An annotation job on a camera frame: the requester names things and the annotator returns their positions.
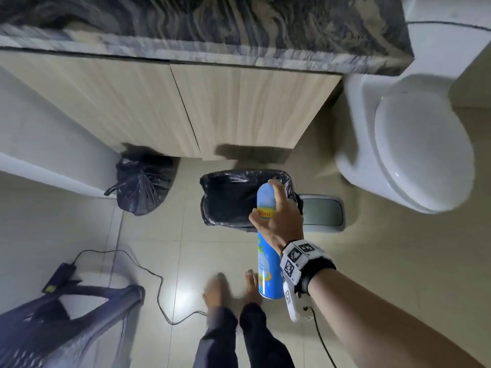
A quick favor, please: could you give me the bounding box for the person's left foot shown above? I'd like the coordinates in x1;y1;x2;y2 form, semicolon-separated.
203;273;232;315

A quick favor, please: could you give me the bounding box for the person's right hand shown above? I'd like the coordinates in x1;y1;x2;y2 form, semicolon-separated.
249;180;306;256

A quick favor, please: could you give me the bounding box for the person's right foot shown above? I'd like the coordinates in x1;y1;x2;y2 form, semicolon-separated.
245;270;264;305

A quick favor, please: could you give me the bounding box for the person's foot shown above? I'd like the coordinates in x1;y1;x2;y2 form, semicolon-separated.
245;270;264;305
203;273;232;315

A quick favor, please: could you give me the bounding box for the person's leg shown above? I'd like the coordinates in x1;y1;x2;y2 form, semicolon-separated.
239;303;297;368
193;306;241;368

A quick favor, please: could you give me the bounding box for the black wrist strap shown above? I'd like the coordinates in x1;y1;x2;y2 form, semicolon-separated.
295;257;337;298

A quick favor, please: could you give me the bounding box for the white toilet seat lid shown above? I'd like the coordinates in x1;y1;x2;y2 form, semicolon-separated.
374;92;476;213

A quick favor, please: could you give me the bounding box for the person's right leg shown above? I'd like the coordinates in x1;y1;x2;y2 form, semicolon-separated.
239;303;297;368

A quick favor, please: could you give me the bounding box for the thin black wall cable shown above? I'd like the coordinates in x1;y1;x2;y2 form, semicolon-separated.
406;20;491;32

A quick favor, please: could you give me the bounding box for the white wrist camera with markers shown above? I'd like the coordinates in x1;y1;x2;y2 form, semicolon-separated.
279;240;333;323

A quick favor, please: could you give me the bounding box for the person's left leg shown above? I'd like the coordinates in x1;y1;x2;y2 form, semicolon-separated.
193;306;241;368

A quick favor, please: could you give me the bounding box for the white toilet bowl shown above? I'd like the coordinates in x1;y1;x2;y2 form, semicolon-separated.
334;73;476;215

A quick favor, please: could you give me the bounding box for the person's right forearm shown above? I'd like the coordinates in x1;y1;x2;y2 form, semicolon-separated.
308;269;488;368

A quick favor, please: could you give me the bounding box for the waste bin with black liner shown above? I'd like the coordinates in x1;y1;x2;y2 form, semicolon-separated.
199;169;304;233

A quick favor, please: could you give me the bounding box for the black power cable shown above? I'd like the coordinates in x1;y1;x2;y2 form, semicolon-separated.
71;249;210;326

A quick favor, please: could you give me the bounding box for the black power adapter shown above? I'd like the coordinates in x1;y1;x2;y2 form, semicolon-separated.
41;263;77;294

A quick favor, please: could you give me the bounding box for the grey marble countertop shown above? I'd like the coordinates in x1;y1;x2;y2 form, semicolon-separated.
0;0;415;77

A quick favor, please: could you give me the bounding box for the blue aerosol spray can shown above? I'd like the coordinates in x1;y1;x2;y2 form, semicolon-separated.
256;182;285;300

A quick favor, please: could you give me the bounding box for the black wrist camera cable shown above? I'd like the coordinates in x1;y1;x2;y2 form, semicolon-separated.
304;306;338;368

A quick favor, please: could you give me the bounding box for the white toilet cistern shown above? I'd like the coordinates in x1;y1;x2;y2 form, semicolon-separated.
402;0;491;79

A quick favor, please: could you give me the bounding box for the light wood cabinet door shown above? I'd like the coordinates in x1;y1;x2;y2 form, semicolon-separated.
0;50;202;158
170;65;343;162

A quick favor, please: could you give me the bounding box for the grey swing bin lid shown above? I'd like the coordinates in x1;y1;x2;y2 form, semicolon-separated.
297;194;346;233

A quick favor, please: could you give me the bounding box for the tied black garbage bag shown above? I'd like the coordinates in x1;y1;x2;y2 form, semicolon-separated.
104;150;178;216

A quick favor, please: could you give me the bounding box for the dark plastic chair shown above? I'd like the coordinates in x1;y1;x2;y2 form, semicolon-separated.
0;284;146;368

